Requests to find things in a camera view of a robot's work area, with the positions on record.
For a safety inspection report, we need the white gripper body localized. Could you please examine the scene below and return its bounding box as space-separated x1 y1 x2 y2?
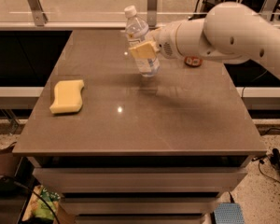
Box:
154 21 179 59

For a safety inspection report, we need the clear blue plastic water bottle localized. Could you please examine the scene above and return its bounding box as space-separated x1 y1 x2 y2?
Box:
124 6 160 77

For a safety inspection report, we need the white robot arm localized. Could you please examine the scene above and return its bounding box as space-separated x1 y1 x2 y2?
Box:
130 2 280 79

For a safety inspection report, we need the orange soda can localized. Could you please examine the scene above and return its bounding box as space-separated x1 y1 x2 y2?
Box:
184 57 203 67

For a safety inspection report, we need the yellow sponge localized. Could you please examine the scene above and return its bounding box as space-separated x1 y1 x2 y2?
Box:
49 79 84 114

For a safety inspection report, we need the grey drawer cabinet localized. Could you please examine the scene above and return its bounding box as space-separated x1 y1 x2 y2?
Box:
27 153 252 222

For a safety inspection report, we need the blue perforated box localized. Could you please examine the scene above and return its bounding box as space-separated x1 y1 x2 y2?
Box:
213 203 245 224

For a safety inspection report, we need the green snack bag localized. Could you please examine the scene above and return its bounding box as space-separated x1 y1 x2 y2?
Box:
21 185 60 224

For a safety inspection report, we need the middle metal railing bracket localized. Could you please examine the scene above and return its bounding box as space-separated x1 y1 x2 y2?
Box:
147 0 158 27

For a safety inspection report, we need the metal railing bracket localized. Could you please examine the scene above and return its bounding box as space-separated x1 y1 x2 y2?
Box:
259 0 278 21
147 0 158 27
27 0 48 26

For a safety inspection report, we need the right metal railing bracket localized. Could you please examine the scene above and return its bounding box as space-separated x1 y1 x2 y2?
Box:
259 0 278 21

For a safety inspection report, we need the left metal railing bracket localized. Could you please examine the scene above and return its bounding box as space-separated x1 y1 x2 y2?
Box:
27 0 48 26

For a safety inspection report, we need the black floor cable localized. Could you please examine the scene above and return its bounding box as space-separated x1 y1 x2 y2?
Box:
251 154 280 194

